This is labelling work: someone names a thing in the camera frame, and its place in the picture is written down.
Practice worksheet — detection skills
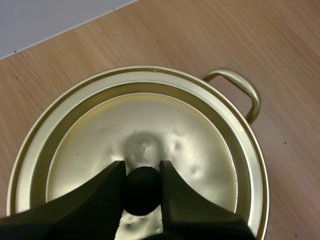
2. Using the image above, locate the gold lid with black knob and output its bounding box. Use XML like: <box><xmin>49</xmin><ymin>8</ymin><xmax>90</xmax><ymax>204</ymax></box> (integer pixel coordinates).
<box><xmin>6</xmin><ymin>65</ymin><xmax>270</xmax><ymax>240</ymax></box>

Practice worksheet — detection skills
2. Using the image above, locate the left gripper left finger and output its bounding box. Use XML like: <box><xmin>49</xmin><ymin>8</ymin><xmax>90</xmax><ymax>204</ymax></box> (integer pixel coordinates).
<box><xmin>0</xmin><ymin>160</ymin><xmax>127</xmax><ymax>240</ymax></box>

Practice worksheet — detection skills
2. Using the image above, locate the gold pot with two handles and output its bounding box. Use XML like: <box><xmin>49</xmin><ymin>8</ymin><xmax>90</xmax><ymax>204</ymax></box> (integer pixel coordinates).
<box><xmin>201</xmin><ymin>67</ymin><xmax>271</xmax><ymax>240</ymax></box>

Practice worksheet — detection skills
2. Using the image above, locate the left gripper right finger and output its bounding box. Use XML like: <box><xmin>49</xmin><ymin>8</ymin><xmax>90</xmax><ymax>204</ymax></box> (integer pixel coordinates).
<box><xmin>147</xmin><ymin>159</ymin><xmax>257</xmax><ymax>240</ymax></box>

